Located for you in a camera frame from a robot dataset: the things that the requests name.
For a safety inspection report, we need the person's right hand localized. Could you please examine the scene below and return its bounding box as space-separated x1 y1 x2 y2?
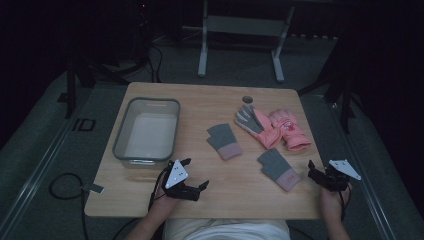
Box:
319 183 353 218

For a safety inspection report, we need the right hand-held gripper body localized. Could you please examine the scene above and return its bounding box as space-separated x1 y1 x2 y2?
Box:
314 159 363 193

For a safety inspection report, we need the hand-held gripper cable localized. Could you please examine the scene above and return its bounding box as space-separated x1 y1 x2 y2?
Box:
337 186 352 222
112 165 172 240

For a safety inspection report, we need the pink glove with print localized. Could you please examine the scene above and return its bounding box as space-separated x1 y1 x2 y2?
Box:
268 108 312 153

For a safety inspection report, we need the left hand-held gripper cable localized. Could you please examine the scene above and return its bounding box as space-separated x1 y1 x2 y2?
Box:
112 165 172 240

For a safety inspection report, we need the black metal stand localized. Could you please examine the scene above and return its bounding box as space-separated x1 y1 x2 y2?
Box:
297 29 359 135

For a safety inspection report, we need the right hand-held gripper cable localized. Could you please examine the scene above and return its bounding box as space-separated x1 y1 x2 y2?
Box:
337 186 352 222

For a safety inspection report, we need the clear plastic bin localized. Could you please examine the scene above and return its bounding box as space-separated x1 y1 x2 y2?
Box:
112 96 181 169

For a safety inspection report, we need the black tripod stand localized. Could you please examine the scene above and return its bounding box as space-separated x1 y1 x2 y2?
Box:
57 0 152 120

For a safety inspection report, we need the black floor cable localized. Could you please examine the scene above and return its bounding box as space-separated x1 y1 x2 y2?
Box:
48 172 90 240

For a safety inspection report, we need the thin black background cable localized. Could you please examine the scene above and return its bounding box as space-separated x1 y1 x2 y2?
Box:
146 43 164 84

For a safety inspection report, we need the grey fingerless glove pink cuff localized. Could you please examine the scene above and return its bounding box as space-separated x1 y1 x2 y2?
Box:
205 122 244 161
256 147 302 193

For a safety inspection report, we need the grey cable clip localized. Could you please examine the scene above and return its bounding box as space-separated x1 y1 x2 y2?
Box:
81 182 105 195

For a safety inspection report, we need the person's left hand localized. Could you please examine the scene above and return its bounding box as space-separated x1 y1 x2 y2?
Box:
150 183 183 215

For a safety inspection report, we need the white metal desk frame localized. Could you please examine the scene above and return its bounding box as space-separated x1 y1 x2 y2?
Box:
197 0 296 84

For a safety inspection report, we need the metal floor rail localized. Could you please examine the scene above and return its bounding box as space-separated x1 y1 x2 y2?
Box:
0 108 79 240
328 99 396 240

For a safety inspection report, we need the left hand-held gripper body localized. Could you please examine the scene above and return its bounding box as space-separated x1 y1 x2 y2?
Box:
162 159 202 202

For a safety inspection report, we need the pink glove grey palm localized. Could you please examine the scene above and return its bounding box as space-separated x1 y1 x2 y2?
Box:
234 104 284 150

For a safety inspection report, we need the person's white shirt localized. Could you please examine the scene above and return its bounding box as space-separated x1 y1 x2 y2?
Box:
163 218 292 240

